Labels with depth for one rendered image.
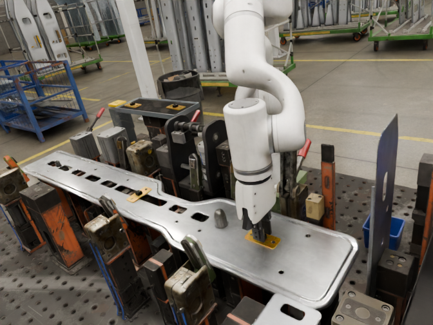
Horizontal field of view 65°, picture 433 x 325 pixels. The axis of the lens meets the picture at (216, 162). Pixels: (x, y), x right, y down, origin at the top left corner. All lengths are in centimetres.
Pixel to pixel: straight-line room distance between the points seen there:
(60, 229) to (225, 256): 73
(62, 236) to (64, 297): 21
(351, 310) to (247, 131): 35
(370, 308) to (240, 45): 54
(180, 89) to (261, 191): 314
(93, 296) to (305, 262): 78
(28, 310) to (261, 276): 88
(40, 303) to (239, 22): 111
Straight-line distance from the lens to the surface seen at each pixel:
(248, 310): 74
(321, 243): 84
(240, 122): 65
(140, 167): 129
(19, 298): 148
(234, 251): 83
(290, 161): 87
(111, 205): 99
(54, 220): 136
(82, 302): 131
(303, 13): 878
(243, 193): 73
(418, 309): 70
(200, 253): 73
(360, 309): 65
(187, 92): 384
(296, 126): 67
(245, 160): 68
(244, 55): 74
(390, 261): 70
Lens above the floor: 156
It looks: 27 degrees down
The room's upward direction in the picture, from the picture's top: 11 degrees counter-clockwise
